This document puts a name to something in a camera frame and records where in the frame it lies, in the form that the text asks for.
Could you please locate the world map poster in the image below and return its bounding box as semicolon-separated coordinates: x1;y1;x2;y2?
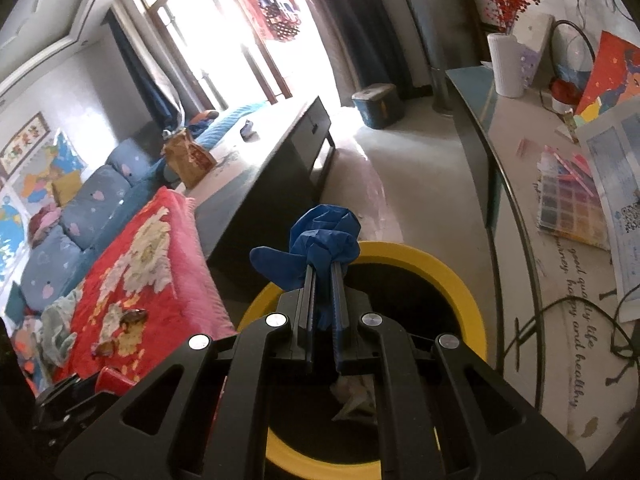
0;187;29;272

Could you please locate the blue and white paper sheet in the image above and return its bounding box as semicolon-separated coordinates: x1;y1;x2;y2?
574;92;640;306

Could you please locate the red floral blanket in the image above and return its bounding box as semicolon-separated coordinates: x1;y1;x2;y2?
65;187;239;397

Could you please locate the wooden balcony door frame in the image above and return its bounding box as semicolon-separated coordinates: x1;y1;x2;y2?
112;0;294;116

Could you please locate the dark blue curtain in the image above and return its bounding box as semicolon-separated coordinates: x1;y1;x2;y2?
102;10;184;131

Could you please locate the dark grey curtain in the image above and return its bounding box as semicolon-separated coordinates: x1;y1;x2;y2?
300;0;436;99

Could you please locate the hanging laundry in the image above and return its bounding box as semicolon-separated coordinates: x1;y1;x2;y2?
225;0;304;41

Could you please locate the red colourful painting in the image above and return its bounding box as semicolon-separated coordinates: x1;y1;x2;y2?
572;30;640;131

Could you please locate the crumpled white paper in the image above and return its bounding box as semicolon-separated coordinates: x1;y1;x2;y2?
330;375;382;427

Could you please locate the pink clothes pile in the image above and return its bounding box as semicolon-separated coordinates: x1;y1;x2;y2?
27;202;64;246

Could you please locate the yellow rimmed black bin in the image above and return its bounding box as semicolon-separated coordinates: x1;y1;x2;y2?
237;241;489;469

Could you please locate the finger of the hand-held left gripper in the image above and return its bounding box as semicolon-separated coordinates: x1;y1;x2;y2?
32;377;120;433

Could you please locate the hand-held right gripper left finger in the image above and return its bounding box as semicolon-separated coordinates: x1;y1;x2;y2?
57;265;318;480

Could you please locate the light green cloth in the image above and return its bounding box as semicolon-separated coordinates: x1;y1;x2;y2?
40;292;86;367

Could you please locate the white printed carton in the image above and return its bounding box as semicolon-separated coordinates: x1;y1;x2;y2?
515;12;556;91

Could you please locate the colourful bead box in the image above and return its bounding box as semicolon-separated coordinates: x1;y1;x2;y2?
536;145;614;251

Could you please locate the dark wooden coffee table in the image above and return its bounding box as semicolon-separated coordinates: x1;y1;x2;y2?
172;96;337;304

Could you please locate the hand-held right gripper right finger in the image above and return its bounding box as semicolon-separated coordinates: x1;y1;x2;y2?
330;263;586;480

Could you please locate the yellow cushion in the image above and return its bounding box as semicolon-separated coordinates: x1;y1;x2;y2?
50;175;81;206

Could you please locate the orange patterned clothes pile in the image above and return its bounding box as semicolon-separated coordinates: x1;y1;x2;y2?
10;310;51;392

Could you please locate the blue rubber glove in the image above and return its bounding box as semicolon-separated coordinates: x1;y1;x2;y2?
249;203;362;332

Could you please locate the glass top table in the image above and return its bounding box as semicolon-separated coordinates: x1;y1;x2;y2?
445;65;640;461

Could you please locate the brown paper bag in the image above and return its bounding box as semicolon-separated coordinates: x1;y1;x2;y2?
162;127;219;189

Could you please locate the blue patterned sofa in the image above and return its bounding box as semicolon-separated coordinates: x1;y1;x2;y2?
5;100;274;322

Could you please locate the framed calligraphy picture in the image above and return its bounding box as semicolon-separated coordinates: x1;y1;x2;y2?
0;112;51;176

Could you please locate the country map poster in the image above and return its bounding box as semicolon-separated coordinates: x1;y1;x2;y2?
7;127;89;197

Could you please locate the blue storage box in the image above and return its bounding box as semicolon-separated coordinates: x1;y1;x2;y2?
351;84;404;130

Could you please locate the round basket with black handle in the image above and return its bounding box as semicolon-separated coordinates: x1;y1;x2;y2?
547;20;599;114

